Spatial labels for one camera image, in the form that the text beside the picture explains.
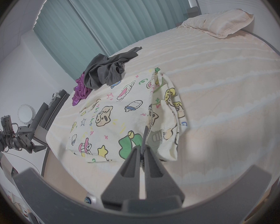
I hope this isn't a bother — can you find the purple satin garment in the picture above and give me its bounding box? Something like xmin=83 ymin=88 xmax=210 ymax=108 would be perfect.
xmin=72 ymin=71 xmax=93 ymax=107

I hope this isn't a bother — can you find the black garment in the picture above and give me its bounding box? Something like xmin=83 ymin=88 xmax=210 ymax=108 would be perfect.
xmin=84 ymin=53 xmax=126 ymax=89

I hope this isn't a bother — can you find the bed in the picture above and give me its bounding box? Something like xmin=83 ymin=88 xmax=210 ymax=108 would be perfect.
xmin=44 ymin=0 xmax=280 ymax=207

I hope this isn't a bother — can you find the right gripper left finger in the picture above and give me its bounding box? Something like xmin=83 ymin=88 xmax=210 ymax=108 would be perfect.
xmin=101 ymin=146 xmax=144 ymax=207

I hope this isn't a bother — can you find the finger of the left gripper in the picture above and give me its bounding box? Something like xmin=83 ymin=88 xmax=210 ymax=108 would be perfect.
xmin=32 ymin=144 xmax=47 ymax=154

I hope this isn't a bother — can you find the grey bedside table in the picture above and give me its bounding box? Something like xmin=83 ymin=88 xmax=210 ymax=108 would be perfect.
xmin=186 ymin=7 xmax=199 ymax=19

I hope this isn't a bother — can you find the black chest of drawers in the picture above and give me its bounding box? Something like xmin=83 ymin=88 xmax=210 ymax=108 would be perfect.
xmin=38 ymin=90 xmax=71 ymax=131

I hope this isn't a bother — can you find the pink striped pillow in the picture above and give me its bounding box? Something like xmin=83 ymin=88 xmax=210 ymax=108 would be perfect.
xmin=176 ymin=8 xmax=255 ymax=40

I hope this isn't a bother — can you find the round white mirror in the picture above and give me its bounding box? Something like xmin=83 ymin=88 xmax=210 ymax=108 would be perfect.
xmin=17 ymin=104 xmax=34 ymax=123

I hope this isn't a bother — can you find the black dressing table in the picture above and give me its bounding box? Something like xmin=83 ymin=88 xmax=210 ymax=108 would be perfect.
xmin=29 ymin=102 xmax=49 ymax=147

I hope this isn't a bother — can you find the dark grey thin garment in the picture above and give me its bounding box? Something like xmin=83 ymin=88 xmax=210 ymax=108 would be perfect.
xmin=108 ymin=46 xmax=143 ymax=63

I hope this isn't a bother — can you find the blue-green curtain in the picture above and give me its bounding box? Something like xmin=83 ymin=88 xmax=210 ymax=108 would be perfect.
xmin=34 ymin=0 xmax=108 ymax=81
xmin=58 ymin=0 xmax=192 ymax=56

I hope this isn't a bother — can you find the white printed pyjama top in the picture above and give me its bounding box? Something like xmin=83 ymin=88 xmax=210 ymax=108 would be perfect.
xmin=66 ymin=67 xmax=191 ymax=164

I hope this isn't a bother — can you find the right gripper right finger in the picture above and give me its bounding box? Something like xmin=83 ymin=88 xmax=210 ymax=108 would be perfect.
xmin=143 ymin=146 xmax=185 ymax=205

